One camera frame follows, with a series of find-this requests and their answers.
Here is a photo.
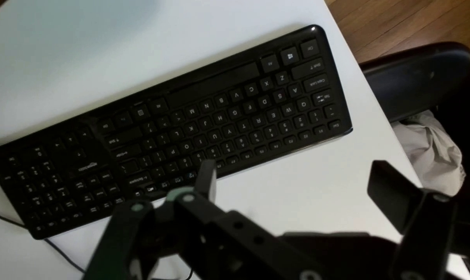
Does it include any black computer keyboard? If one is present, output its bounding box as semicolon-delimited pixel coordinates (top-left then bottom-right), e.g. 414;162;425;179
0;24;355;241

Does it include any black keyboard cable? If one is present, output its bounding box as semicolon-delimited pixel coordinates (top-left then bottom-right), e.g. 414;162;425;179
0;196;85;274

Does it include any black office chair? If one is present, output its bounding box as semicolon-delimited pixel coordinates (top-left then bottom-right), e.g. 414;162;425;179
359;42;470;262

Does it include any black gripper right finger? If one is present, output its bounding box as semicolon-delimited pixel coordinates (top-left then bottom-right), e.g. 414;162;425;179
365;159;460;280

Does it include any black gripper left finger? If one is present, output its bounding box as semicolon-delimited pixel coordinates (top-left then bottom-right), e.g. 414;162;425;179
81;157;219;280

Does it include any white crumpled cloth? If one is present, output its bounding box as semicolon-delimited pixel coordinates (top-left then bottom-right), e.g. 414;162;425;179
390;109;467;198

